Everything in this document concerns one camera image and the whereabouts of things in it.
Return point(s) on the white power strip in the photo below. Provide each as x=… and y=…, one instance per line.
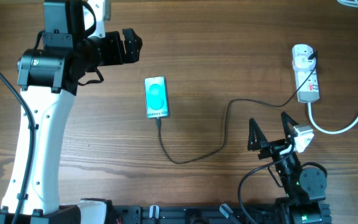
x=307, y=88

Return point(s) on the turquoise screen smartphone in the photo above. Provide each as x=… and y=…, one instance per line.
x=156, y=101

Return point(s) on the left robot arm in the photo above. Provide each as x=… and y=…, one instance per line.
x=73, y=43

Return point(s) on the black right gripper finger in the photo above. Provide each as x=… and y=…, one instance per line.
x=287, y=121
x=257, y=139

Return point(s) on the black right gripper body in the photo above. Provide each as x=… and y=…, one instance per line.
x=273, y=149

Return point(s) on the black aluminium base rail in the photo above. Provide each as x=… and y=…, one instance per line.
x=260, y=213

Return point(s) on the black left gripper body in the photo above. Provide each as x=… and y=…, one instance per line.
x=110, y=50

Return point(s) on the white usb charger plug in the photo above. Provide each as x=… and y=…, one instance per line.
x=302, y=63

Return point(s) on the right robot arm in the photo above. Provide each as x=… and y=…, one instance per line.
x=304, y=184

